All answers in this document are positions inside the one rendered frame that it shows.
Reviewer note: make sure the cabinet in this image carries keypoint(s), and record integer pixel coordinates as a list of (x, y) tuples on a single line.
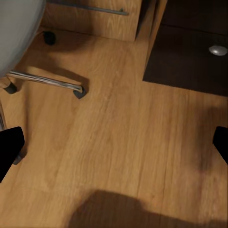
[(117, 19), (188, 46)]

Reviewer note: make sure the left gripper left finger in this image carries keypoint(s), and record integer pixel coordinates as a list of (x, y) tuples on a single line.
[(11, 142)]

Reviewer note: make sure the swivel chair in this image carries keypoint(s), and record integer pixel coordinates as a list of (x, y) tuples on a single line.
[(19, 25)]

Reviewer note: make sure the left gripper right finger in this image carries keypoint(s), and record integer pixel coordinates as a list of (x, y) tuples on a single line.
[(220, 141)]

